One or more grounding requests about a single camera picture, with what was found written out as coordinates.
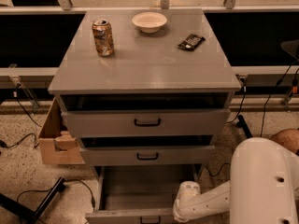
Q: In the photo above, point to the grey bottom drawer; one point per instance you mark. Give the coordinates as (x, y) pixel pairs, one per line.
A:
(139, 194)

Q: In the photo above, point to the grey drawer cabinet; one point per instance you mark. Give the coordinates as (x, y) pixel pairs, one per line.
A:
(146, 72)

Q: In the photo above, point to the black stand leg right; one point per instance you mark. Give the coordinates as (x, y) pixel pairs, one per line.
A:
(242, 124)

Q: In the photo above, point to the gold soda can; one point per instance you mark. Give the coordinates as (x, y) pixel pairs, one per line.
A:
(103, 38)

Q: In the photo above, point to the black snack packet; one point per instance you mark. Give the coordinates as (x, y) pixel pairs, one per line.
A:
(191, 42)

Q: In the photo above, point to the cardboard box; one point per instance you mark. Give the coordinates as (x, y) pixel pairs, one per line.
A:
(56, 145)

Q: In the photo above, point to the person's bare leg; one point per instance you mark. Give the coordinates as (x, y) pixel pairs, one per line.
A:
(288, 138)

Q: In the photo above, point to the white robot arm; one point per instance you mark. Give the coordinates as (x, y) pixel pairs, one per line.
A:
(264, 177)

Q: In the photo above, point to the metal window railing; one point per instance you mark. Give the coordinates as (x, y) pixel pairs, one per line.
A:
(149, 0)

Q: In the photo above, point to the white paper bowl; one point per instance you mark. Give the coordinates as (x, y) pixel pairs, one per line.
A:
(149, 22)

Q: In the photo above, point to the grey top drawer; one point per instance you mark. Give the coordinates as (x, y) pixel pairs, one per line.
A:
(85, 124)

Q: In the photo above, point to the grey middle drawer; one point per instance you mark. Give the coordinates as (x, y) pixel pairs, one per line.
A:
(117, 156)

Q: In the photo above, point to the grey drawer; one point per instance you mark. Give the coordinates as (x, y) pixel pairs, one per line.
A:
(139, 194)
(85, 124)
(117, 156)

